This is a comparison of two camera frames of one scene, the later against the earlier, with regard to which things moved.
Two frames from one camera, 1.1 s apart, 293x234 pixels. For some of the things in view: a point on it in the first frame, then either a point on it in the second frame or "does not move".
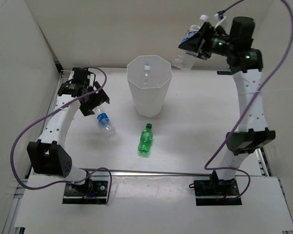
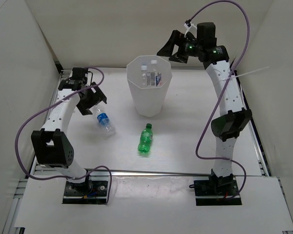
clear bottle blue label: x=103 y=119 does not move
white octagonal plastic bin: x=148 y=102 does not move
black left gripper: x=99 y=98 does not move
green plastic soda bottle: x=144 y=145 does not move
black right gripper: x=195 y=43 -> x=176 y=38
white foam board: x=154 y=203 does not move
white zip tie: x=220 y=21 -> x=233 y=76
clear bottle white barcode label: x=184 y=59 -> x=154 y=75
